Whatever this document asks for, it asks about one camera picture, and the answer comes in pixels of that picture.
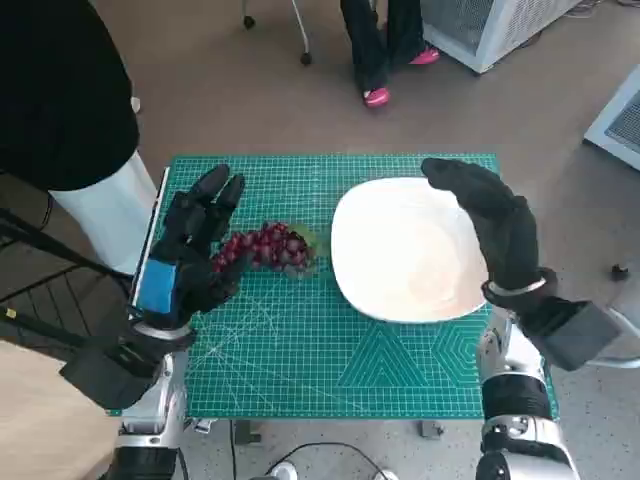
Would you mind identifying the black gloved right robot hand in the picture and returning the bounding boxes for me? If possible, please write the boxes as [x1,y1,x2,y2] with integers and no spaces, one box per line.
[422,158,541,290]

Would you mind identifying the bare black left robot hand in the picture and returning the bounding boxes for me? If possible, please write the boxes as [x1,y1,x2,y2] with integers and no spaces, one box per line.
[129,164,247,330]

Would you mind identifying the red toy grape bunch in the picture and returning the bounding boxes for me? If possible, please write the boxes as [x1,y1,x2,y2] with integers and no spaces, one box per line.
[212,221,321,281]

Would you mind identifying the white square plate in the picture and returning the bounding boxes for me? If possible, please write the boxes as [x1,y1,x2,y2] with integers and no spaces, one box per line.
[330,176,491,324]

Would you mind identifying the green cutting mat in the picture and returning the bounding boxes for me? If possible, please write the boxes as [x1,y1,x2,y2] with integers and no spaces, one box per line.
[107,153,557,419]

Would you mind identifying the small white mesh cabinet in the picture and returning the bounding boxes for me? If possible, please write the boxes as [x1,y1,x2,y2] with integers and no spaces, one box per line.
[583,64,640,174]

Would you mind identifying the black metal rack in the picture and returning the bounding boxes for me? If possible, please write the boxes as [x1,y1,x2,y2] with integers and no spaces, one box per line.
[0,169,139,361]

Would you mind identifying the large white mesh cabinet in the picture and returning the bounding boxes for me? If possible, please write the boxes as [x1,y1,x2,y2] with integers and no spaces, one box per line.
[419,0,586,75]

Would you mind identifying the beige wooden board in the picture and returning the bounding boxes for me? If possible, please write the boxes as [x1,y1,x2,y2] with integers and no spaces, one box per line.
[0,339,126,480]

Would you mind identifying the seated person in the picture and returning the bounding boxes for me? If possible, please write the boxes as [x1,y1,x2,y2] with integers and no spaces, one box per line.
[339,0,442,109]

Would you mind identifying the wheeled chair base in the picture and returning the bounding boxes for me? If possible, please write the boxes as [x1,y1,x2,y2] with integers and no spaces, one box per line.
[239,0,315,66]

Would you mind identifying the standing person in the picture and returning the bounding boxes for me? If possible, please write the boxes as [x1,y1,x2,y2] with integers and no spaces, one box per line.
[0,0,161,279]

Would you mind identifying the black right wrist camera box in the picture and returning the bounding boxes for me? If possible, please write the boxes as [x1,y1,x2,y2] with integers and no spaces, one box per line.
[517,297,629,372]

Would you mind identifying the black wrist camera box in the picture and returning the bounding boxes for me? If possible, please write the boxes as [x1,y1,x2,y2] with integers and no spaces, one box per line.
[58,335,166,411]
[517,297,629,372]

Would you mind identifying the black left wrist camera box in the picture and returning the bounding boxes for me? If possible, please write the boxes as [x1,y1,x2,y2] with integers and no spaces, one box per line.
[58,335,166,411]

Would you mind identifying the grey chair frame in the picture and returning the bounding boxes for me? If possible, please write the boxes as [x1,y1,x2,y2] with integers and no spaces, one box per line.
[597,302,640,371]

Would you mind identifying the curved black floor cable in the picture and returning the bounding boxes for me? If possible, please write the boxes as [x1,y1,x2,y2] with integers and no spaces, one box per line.
[262,441,384,480]

